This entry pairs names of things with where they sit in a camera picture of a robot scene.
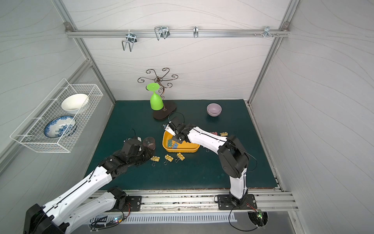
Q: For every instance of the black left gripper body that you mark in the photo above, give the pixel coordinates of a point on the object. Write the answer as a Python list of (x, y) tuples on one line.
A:
[(143, 150)]

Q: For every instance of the yellow plastic storage box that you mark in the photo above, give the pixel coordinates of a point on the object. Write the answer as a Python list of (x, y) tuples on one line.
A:
[(182, 147)]

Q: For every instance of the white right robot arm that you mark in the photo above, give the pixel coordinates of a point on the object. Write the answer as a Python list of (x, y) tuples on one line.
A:
[(233, 157)]

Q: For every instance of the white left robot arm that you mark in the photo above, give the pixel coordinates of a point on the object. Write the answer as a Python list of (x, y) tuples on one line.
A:
[(68, 211)]

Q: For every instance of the small brown glass cup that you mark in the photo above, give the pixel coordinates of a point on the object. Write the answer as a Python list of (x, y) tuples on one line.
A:
[(149, 142)]

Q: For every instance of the dark metal cup stand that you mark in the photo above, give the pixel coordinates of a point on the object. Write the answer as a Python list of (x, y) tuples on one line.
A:
[(169, 106)]

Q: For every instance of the green plastic goblet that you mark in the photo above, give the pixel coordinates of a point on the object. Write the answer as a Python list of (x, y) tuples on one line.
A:
[(155, 100)]

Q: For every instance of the lilac ceramic bowl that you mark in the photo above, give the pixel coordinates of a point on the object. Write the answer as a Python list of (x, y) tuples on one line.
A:
[(214, 109)]

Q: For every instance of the blue patterned ceramic plate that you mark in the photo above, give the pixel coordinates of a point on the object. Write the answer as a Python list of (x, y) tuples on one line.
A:
[(60, 127)]

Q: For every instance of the white ceramic bowl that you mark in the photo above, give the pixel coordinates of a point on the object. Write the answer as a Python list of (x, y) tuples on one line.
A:
[(74, 104)]

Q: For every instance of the metal loop hook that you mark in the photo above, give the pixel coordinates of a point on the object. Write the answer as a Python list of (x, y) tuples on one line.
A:
[(161, 32)]

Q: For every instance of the small metal hook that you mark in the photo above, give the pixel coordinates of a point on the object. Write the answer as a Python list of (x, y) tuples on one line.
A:
[(195, 32)]

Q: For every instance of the metal double hook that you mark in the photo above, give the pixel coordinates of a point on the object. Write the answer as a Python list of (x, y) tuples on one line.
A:
[(130, 40)]

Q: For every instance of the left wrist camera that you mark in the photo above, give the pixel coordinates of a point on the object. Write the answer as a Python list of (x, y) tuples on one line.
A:
[(131, 146)]

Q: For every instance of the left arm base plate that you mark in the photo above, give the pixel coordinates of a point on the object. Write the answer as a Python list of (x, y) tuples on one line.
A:
[(128, 203)]

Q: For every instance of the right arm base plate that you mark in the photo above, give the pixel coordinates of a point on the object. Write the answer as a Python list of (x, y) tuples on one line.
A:
[(228, 202)]

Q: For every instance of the white wire wall basket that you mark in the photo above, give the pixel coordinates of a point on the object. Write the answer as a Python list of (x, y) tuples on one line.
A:
[(30, 131)]

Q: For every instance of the metal bracket hook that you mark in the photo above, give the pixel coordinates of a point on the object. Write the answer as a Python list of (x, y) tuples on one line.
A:
[(266, 33)]

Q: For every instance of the aluminium cross rail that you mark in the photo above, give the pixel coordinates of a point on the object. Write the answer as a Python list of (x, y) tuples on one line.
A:
[(187, 33)]

